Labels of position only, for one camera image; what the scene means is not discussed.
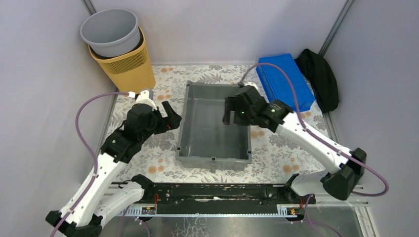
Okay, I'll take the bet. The grey plastic waste bin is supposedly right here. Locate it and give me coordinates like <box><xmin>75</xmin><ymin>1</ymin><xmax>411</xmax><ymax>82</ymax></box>
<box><xmin>80</xmin><ymin>9</ymin><xmax>142</xmax><ymax>58</ymax></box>

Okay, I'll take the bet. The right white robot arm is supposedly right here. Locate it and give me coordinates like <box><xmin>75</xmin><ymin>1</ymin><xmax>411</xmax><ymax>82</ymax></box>
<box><xmin>223</xmin><ymin>85</ymin><xmax>367</xmax><ymax>203</ymax></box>

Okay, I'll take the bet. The aluminium frame base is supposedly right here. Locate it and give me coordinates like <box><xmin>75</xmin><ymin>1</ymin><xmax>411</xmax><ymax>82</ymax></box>
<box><xmin>99</xmin><ymin>179</ymin><xmax>376</xmax><ymax>237</ymax></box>

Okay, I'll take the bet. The blue plastic divided crate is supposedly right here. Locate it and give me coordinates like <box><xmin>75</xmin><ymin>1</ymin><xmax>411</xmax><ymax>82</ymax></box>
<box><xmin>256</xmin><ymin>53</ymin><xmax>315</xmax><ymax>112</ymax></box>

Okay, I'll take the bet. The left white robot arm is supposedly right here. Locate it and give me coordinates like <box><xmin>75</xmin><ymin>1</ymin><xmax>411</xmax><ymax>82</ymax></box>
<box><xmin>45</xmin><ymin>99</ymin><xmax>182</xmax><ymax>237</ymax></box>

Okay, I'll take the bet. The floral patterned table mat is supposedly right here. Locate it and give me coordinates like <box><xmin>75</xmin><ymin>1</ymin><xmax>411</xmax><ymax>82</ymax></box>
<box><xmin>115</xmin><ymin>65</ymin><xmax>323</xmax><ymax>183</ymax></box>

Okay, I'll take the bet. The black cloth bundle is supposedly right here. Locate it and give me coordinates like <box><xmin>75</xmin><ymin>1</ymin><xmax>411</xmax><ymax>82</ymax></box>
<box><xmin>294</xmin><ymin>48</ymin><xmax>339</xmax><ymax>113</ymax></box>

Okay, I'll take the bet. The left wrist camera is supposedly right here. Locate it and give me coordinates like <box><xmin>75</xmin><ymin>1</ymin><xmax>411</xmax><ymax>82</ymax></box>
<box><xmin>128</xmin><ymin>89</ymin><xmax>157</xmax><ymax>111</ymax></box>

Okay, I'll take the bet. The large grey plastic crate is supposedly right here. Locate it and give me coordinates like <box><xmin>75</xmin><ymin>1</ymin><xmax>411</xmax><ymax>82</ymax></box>
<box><xmin>175</xmin><ymin>81</ymin><xmax>252</xmax><ymax>173</ymax></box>

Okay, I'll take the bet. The yellow slatted waste bin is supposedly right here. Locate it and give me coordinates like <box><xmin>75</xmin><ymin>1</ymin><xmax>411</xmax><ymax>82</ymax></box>
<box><xmin>89</xmin><ymin>30</ymin><xmax>156</xmax><ymax>93</ymax></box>

